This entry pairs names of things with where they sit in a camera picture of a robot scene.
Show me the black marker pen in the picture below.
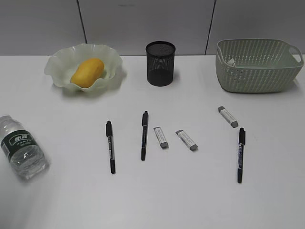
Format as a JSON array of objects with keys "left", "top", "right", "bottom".
[
  {"left": 141, "top": 111, "right": 149, "bottom": 161},
  {"left": 237, "top": 127, "right": 246, "bottom": 184},
  {"left": 105, "top": 120, "right": 116, "bottom": 174}
]

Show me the black mesh pen holder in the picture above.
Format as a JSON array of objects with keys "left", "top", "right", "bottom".
[{"left": 145, "top": 41, "right": 176, "bottom": 87}]

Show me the pale green plastic basket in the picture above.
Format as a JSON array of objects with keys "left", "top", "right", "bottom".
[{"left": 215, "top": 39, "right": 304, "bottom": 94}]

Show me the white waste paper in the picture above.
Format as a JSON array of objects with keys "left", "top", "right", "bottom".
[{"left": 227, "top": 58, "right": 236, "bottom": 67}]

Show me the clear water bottle green label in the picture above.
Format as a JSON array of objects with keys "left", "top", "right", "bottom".
[{"left": 0, "top": 115, "right": 50, "bottom": 181}]

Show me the pale green wavy plate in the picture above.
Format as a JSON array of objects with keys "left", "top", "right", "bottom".
[{"left": 44, "top": 43, "right": 122, "bottom": 92}]

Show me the white grey eraser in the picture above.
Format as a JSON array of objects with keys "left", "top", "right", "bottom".
[
  {"left": 218, "top": 106, "right": 238, "bottom": 128},
  {"left": 175, "top": 130, "right": 198, "bottom": 151},
  {"left": 153, "top": 127, "right": 169, "bottom": 149}
]

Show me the yellow mango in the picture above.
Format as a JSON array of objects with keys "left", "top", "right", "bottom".
[{"left": 70, "top": 58, "right": 104, "bottom": 88}]

